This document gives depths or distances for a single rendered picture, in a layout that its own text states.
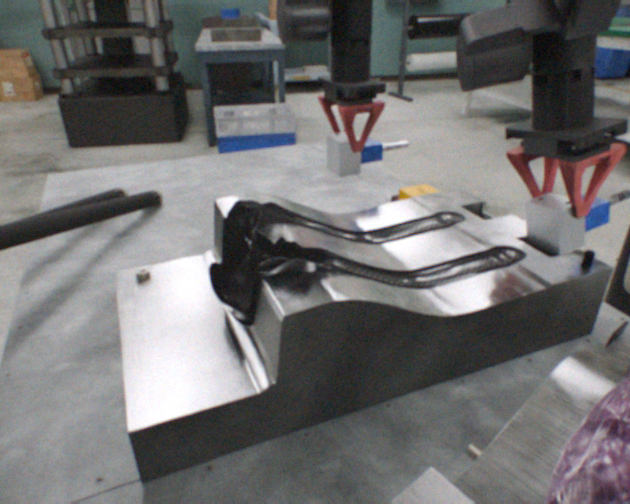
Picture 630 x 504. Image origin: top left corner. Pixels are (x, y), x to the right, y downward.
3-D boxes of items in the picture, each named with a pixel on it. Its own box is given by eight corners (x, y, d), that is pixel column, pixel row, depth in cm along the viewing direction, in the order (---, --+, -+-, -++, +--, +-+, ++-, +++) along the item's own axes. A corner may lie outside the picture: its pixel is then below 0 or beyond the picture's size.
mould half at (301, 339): (452, 240, 77) (464, 159, 70) (591, 334, 56) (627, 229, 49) (125, 311, 60) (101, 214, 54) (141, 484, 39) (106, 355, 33)
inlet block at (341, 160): (398, 155, 81) (399, 123, 78) (414, 164, 77) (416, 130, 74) (326, 167, 77) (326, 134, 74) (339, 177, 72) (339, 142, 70)
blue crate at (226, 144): (290, 146, 410) (289, 120, 400) (297, 160, 374) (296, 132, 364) (218, 150, 401) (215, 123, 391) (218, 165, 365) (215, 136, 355)
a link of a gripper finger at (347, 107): (342, 159, 69) (343, 92, 64) (323, 146, 75) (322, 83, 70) (384, 153, 71) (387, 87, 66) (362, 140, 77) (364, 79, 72)
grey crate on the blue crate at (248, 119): (289, 121, 400) (288, 103, 393) (296, 133, 364) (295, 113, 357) (215, 125, 391) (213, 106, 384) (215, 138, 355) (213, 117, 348)
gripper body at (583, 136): (578, 155, 46) (580, 75, 43) (503, 144, 55) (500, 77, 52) (630, 137, 48) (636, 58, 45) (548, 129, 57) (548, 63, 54)
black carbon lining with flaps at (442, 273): (449, 222, 67) (458, 156, 62) (537, 277, 54) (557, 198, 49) (200, 272, 55) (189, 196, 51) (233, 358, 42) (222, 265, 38)
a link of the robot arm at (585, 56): (610, -6, 43) (583, -2, 48) (528, 13, 44) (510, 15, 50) (606, 75, 46) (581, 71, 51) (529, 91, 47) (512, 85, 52)
